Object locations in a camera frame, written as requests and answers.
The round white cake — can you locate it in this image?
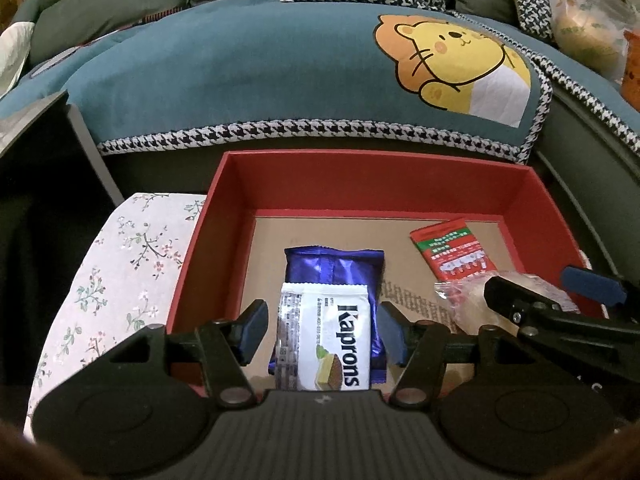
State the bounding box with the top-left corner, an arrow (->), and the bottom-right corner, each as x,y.
434,271 -> 579,336

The white Kaprons wafer packet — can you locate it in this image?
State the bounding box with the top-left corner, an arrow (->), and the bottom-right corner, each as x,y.
273,283 -> 372,391

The dark green sofa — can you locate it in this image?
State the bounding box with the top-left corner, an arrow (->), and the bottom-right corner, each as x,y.
1,0 -> 639,278

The teal sofa cover with lion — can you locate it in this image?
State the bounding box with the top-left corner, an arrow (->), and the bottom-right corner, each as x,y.
1,0 -> 639,164

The red green snack sachet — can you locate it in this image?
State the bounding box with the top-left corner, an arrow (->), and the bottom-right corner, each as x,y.
410,218 -> 497,282

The red cardboard box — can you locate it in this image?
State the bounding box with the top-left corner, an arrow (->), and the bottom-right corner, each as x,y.
165,148 -> 606,399

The clear plastic bag with food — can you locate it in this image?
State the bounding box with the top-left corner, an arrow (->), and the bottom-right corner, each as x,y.
549,0 -> 637,84

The dark side table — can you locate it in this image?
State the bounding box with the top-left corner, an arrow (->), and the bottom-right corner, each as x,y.
1,92 -> 124,424

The orange plastic basket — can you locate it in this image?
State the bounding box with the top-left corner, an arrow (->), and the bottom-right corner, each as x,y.
620,30 -> 640,110

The blue foil snack packet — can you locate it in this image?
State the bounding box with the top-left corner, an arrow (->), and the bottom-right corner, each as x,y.
269,246 -> 387,387

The floral tablecloth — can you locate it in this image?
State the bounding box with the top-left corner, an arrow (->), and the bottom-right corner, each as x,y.
23,193 -> 205,439

